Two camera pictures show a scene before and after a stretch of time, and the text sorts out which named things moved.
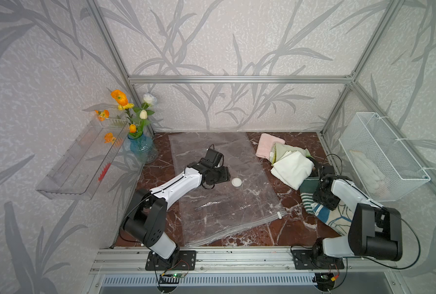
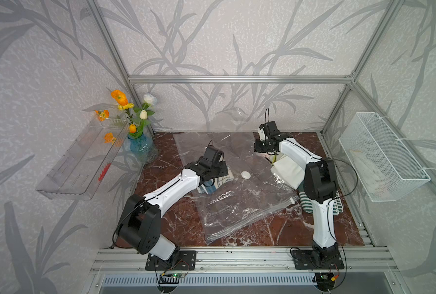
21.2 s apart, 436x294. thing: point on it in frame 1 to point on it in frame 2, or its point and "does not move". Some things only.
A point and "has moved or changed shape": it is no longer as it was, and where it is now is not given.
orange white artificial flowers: [136, 116] does not move
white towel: [294, 168] does not move
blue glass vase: [144, 149] does not move
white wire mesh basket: [386, 168] does not move
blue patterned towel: [339, 219] has moved or changed shape
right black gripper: [330, 205] to [257, 147]
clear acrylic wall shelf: [78, 174] does not move
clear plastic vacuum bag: [245, 202] has moved or changed shape
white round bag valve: [236, 182] to [245, 174]
